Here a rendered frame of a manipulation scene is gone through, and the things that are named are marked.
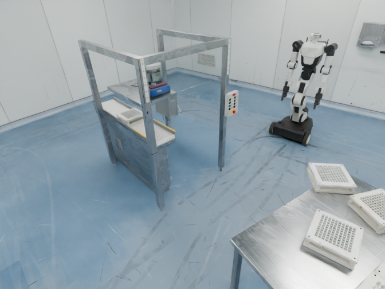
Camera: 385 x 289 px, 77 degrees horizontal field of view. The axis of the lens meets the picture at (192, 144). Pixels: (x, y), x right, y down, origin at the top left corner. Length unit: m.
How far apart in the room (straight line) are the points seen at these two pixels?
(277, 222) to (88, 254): 1.75
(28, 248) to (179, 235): 1.43
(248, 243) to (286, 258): 0.20
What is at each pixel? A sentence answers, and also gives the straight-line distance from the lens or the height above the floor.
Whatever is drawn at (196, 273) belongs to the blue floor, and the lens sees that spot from 2.32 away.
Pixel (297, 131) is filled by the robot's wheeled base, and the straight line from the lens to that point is 3.88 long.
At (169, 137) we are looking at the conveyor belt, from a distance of 2.38.
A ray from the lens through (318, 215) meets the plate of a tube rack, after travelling 1.63.
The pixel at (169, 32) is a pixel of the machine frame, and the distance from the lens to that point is 3.13.
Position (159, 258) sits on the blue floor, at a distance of 2.41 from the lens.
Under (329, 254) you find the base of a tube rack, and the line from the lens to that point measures 1.54.
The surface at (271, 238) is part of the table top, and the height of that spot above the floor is 0.83.
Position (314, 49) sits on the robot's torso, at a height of 1.31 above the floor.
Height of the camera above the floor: 2.03
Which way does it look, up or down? 33 degrees down
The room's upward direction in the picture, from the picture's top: 2 degrees counter-clockwise
